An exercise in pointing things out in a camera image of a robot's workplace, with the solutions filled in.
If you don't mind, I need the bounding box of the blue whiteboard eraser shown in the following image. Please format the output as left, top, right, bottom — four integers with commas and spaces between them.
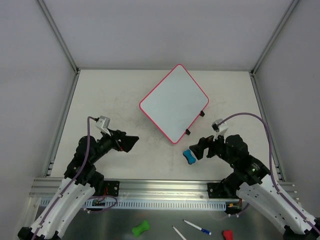
182, 149, 197, 165

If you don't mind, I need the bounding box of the pink framed whiteboard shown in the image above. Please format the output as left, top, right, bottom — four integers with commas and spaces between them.
139, 64, 210, 144

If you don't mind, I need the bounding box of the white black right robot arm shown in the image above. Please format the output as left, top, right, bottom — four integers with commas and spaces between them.
183, 134, 320, 240

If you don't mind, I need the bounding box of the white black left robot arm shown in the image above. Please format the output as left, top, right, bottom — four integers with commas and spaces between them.
17, 130, 139, 240

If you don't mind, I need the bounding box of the red toy piece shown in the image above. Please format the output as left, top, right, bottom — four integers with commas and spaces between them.
222, 229, 234, 240

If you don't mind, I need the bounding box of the white marker blue cap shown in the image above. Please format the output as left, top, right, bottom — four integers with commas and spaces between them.
182, 219, 212, 236

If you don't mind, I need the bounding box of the green bone shaped toy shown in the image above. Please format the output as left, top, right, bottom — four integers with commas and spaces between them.
131, 220, 150, 237

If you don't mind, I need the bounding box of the white marker red tip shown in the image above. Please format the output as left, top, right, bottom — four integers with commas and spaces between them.
172, 226, 187, 240

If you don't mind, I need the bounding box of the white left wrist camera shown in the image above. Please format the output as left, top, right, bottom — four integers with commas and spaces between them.
95, 115, 111, 136

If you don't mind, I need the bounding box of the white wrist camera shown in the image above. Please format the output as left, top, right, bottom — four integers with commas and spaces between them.
95, 115, 111, 136
211, 118, 229, 141

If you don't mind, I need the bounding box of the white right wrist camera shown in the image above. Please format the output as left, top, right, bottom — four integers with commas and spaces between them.
211, 118, 229, 141

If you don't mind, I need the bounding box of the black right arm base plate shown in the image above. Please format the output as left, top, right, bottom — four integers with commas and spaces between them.
206, 182, 239, 199

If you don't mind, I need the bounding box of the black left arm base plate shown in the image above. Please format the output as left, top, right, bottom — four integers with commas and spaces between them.
102, 180, 120, 197

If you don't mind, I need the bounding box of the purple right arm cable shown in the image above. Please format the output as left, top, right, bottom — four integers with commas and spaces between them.
217, 112, 320, 236

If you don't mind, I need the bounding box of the white slotted cable duct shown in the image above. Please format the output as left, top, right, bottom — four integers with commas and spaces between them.
39, 199, 227, 211

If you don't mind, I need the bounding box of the aluminium mounting rail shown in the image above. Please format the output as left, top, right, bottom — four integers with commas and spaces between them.
29, 176, 300, 202

